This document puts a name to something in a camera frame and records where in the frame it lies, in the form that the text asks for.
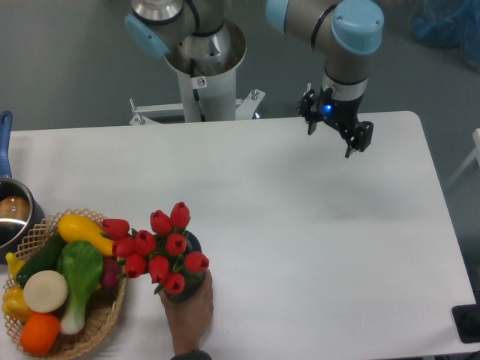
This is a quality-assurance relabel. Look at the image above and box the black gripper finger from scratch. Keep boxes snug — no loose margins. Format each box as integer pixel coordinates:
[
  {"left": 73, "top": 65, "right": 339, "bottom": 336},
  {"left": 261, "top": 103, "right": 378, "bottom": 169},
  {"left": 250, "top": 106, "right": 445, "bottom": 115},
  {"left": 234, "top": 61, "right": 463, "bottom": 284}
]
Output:
[
  {"left": 298, "top": 89, "right": 323, "bottom": 135},
  {"left": 344, "top": 121, "right": 374, "bottom": 158}
]

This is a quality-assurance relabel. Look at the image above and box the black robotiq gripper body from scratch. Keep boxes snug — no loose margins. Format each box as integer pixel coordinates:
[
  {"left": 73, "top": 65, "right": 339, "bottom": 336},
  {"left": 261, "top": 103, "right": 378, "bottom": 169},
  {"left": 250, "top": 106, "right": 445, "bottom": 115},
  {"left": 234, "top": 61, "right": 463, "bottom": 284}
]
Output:
[{"left": 316, "top": 88, "right": 363, "bottom": 140}]

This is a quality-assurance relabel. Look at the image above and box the red tulip bouquet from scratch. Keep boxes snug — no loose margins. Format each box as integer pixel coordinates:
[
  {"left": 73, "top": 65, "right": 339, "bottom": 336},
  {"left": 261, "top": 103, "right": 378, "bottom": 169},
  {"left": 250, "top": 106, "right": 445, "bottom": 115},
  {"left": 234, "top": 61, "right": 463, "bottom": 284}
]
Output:
[{"left": 102, "top": 202, "right": 191, "bottom": 294}]

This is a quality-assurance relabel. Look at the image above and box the dark grey ribbed vase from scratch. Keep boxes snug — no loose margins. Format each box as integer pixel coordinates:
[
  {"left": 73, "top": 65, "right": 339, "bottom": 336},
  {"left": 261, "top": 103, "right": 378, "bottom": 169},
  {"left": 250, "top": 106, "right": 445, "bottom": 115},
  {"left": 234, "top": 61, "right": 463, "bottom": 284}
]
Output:
[{"left": 160, "top": 230, "right": 209, "bottom": 304}]

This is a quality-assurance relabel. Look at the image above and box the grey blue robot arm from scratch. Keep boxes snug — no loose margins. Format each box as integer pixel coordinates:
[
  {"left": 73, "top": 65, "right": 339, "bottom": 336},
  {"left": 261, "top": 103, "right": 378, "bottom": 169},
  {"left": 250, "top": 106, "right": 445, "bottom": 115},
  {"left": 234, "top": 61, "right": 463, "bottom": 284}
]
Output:
[{"left": 124, "top": 1, "right": 384, "bottom": 153}]

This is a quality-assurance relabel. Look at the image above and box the dark sleeve forearm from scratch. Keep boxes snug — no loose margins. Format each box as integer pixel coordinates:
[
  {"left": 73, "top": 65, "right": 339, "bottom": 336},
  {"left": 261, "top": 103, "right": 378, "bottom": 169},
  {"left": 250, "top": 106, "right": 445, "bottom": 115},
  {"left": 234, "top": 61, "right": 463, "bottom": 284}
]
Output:
[{"left": 171, "top": 349, "right": 212, "bottom": 360}]

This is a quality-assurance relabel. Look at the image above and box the person's hand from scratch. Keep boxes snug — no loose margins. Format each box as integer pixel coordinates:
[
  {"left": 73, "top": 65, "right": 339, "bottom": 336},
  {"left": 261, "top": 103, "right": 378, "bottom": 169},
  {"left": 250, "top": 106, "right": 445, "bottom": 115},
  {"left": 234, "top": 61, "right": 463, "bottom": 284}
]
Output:
[{"left": 160, "top": 270, "right": 214, "bottom": 356}]

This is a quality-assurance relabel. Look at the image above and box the blue plastic bag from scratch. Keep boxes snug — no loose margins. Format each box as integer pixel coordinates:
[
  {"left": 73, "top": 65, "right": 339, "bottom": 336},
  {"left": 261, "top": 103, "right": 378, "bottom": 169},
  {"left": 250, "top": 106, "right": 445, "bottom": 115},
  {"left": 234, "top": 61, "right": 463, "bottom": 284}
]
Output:
[{"left": 408, "top": 1, "right": 479, "bottom": 71}]

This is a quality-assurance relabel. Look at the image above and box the black device at table edge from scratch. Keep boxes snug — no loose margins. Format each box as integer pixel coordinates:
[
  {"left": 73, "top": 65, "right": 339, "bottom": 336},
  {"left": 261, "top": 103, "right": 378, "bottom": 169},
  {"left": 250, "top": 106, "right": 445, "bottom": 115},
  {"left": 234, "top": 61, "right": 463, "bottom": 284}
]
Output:
[{"left": 451, "top": 304, "right": 479, "bottom": 344}]

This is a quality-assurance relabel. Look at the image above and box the purple red radish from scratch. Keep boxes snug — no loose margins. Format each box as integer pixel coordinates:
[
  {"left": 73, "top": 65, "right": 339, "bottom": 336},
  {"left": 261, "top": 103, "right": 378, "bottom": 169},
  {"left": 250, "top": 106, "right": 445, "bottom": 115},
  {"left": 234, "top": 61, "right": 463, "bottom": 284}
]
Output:
[{"left": 100, "top": 257, "right": 122, "bottom": 289}]

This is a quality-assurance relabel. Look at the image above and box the yellow squash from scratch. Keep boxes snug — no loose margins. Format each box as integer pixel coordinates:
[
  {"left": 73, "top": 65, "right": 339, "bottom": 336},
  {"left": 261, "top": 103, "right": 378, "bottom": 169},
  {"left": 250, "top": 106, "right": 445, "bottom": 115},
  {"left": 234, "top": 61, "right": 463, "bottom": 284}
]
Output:
[{"left": 57, "top": 214, "right": 113, "bottom": 257}]

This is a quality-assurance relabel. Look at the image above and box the green bok choy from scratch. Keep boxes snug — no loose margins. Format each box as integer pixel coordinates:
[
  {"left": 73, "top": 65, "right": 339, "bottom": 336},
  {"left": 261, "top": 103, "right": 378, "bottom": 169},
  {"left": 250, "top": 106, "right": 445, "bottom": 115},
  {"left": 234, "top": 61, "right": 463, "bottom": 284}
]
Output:
[{"left": 57, "top": 240, "right": 103, "bottom": 335}]

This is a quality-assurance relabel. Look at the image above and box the woven wicker basket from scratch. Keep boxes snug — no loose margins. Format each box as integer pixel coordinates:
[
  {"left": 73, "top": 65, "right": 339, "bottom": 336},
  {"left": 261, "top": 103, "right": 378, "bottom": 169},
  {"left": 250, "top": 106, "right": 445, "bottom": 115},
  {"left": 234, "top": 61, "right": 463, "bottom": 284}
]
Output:
[{"left": 1, "top": 209, "right": 126, "bottom": 359}]

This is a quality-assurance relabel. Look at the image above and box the green cucumber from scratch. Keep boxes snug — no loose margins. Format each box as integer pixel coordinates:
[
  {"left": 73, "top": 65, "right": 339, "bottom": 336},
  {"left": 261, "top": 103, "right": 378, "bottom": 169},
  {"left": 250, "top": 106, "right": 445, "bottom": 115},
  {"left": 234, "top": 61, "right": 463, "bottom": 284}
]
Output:
[{"left": 16, "top": 232, "right": 67, "bottom": 287}]

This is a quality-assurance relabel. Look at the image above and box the round cream disc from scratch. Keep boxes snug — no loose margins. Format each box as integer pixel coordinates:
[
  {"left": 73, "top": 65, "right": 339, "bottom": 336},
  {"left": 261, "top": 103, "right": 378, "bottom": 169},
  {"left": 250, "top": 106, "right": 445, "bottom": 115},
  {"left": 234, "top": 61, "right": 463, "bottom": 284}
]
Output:
[{"left": 23, "top": 270, "right": 68, "bottom": 313}]

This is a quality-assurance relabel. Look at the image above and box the yellow banana tip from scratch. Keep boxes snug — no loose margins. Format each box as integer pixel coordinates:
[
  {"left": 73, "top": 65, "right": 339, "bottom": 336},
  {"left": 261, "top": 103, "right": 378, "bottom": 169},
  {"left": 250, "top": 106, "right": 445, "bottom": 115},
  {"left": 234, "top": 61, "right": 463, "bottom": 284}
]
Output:
[{"left": 5, "top": 252, "right": 26, "bottom": 278}]

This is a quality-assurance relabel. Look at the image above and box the orange fruit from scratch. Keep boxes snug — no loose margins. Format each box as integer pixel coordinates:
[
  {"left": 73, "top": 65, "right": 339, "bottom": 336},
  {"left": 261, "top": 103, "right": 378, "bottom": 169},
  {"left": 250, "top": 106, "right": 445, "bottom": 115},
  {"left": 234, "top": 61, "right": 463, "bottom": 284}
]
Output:
[{"left": 19, "top": 313, "right": 60, "bottom": 356}]

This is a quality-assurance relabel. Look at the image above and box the yellow bell pepper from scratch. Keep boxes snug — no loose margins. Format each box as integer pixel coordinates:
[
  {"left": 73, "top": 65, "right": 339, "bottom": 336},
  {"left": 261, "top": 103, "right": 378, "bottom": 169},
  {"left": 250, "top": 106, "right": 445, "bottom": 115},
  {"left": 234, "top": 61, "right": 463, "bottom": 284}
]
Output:
[{"left": 2, "top": 285, "right": 35, "bottom": 323}]

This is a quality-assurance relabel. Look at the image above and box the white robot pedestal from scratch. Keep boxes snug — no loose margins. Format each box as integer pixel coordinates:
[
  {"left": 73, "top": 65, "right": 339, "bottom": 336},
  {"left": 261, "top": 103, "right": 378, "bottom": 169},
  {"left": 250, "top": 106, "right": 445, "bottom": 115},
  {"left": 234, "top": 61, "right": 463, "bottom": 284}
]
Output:
[{"left": 130, "top": 19, "right": 266, "bottom": 125}]

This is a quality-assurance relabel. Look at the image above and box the white frame at right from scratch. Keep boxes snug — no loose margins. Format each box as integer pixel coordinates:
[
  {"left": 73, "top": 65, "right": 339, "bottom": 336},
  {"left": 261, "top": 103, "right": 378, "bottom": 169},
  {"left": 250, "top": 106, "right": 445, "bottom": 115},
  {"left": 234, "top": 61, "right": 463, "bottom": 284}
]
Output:
[{"left": 445, "top": 128, "right": 479, "bottom": 190}]

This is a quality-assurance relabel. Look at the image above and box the black pedestal cable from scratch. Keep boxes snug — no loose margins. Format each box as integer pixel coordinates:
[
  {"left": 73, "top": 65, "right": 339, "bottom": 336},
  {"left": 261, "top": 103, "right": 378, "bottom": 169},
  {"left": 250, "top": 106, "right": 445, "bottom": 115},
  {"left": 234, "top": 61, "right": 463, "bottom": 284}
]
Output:
[{"left": 188, "top": 58, "right": 206, "bottom": 122}]

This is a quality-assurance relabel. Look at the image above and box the blue handled saucepan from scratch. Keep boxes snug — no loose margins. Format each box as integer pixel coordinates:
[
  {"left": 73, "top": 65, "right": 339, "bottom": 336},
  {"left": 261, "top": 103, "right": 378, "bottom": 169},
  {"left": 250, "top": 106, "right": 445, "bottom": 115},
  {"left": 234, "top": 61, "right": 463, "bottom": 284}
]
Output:
[{"left": 1, "top": 110, "right": 44, "bottom": 265}]

